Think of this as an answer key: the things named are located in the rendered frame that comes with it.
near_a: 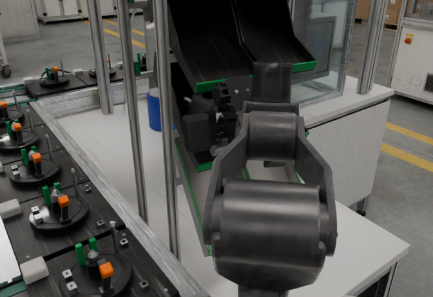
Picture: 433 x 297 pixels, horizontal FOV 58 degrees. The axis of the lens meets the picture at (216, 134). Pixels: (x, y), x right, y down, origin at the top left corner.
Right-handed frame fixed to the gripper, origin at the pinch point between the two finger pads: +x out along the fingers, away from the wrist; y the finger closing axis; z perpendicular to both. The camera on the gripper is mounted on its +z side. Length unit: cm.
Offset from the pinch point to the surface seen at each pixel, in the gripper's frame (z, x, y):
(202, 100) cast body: 3.3, 9.9, -0.5
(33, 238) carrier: -25, 32, 36
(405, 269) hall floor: -111, 71, -134
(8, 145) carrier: -10, 80, 41
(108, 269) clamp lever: -22.8, 2.8, 23.6
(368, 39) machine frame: 13, 87, -127
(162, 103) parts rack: 3.8, 10.8, 7.7
